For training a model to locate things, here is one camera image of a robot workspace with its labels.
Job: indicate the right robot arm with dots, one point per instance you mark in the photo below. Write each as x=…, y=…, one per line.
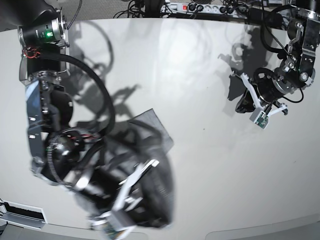
x=61, y=154

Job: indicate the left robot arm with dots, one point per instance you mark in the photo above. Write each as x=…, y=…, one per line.
x=296, y=71

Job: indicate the grey t-shirt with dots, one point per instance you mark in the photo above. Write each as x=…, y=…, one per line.
x=133, y=142

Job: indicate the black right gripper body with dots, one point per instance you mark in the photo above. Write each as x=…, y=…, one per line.
x=96, y=190

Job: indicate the white power strip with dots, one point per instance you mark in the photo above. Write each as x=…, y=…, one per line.
x=194, y=9

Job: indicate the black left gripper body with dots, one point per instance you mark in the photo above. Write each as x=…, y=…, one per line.
x=263, y=80

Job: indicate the white slotted bracket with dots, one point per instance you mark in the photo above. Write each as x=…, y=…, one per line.
x=22, y=215

